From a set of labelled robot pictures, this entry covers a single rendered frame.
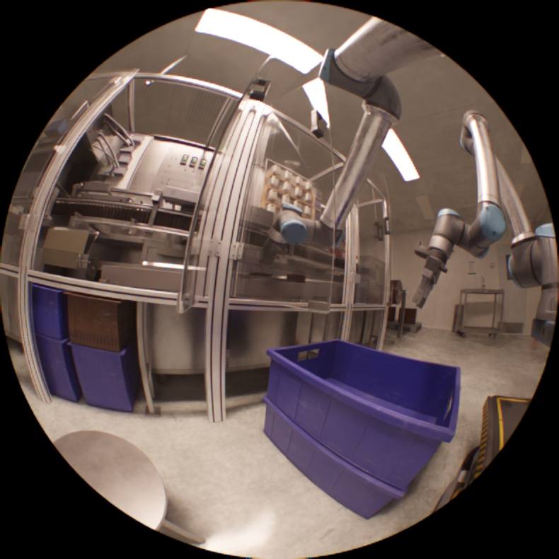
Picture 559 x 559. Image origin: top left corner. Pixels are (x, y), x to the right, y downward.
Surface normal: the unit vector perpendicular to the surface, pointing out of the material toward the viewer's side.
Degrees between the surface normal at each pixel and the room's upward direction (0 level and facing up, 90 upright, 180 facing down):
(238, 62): 180
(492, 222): 94
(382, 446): 90
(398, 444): 90
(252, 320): 90
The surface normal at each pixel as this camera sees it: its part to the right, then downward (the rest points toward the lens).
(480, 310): -0.82, -0.12
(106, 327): 0.56, 0.00
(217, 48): -0.10, 0.99
